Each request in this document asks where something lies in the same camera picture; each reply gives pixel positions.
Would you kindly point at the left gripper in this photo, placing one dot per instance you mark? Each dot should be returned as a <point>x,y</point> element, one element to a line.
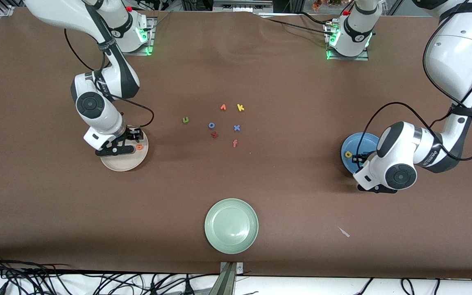
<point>364,157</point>

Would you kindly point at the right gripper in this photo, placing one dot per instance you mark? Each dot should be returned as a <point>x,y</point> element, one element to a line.
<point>131,133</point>

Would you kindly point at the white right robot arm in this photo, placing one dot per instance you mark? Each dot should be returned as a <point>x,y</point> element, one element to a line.
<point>109,119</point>

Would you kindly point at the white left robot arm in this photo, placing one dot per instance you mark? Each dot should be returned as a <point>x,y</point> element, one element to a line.
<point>453,61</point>

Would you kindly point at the blue plate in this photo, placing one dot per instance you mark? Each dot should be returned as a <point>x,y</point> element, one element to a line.
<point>352,143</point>

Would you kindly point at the beige brown plate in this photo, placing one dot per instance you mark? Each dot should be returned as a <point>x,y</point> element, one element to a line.
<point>125,162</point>

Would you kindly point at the small grey tape scrap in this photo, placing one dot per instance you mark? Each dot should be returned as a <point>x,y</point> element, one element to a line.
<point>344,232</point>

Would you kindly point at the brown paper table cover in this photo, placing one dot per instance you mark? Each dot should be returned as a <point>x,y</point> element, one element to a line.
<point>236,184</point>

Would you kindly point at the pale green plate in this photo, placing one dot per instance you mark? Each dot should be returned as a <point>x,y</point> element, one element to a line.
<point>231,226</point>

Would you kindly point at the dried orange flowers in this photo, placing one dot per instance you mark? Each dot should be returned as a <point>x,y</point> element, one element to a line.
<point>317,5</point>

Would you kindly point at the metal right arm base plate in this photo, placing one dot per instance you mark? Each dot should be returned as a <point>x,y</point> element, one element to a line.
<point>115,52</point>

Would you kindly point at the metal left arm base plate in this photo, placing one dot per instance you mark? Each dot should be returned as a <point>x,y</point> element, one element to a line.
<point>363,57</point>

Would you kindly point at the grey metal frame bar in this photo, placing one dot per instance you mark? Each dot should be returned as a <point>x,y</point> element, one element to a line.
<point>240,6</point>

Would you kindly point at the grey metal camera post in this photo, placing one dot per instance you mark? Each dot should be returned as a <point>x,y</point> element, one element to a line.
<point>230,282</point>

